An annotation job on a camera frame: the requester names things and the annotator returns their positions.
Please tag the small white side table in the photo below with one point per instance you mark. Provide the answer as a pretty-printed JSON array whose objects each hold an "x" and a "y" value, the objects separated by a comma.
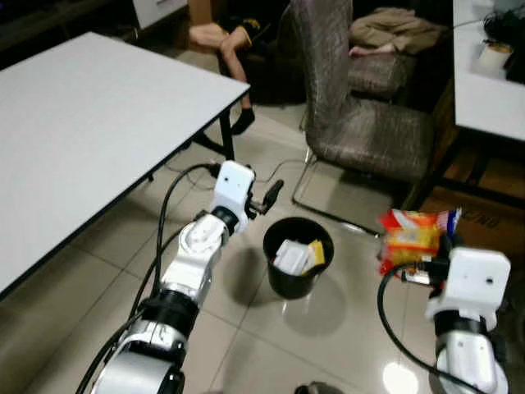
[{"x": 484, "y": 103}]

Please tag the orange snack bag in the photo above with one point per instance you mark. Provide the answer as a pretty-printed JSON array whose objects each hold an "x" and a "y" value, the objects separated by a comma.
[{"x": 410, "y": 238}]

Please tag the black table leg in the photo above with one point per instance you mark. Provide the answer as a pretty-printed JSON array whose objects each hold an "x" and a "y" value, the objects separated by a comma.
[{"x": 226, "y": 135}]

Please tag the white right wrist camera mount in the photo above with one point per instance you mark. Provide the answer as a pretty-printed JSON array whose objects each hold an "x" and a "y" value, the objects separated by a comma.
[{"x": 472, "y": 279}]

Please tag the brown fabric cantilever chair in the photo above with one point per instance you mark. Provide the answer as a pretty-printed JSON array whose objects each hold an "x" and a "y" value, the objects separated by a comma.
[{"x": 361, "y": 123}]

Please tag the large white table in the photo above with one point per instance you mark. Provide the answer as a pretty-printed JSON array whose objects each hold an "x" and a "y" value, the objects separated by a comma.
[{"x": 90, "y": 139}]

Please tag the yellow wrapper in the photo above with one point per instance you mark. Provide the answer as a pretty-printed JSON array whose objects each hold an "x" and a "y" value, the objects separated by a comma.
[{"x": 317, "y": 253}]

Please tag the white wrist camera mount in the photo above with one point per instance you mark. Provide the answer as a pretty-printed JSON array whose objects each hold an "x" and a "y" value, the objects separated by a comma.
[
  {"x": 472, "y": 279},
  {"x": 232, "y": 187}
]

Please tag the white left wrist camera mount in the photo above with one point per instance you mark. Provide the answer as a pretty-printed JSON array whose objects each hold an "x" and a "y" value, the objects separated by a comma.
[{"x": 232, "y": 187}]

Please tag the brown cardboard box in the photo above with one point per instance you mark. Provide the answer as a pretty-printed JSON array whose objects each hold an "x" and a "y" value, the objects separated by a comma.
[{"x": 484, "y": 222}]

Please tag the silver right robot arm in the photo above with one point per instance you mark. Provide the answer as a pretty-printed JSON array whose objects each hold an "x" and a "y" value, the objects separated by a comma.
[{"x": 472, "y": 353}]

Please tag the white crumpled packet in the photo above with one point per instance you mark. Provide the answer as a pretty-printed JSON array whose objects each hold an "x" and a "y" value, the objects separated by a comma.
[{"x": 292, "y": 258}]

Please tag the grey robot leg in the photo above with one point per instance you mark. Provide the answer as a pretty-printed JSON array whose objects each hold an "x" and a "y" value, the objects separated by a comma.
[{"x": 320, "y": 388}]

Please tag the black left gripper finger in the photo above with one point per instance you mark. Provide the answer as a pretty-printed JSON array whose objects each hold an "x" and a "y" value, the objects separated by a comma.
[{"x": 273, "y": 194}]

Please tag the seated person bare leg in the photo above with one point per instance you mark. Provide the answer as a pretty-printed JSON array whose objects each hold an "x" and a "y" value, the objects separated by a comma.
[{"x": 234, "y": 57}]

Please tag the black round rubbish bin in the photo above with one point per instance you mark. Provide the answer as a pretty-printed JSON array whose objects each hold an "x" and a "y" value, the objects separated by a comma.
[{"x": 291, "y": 283}]

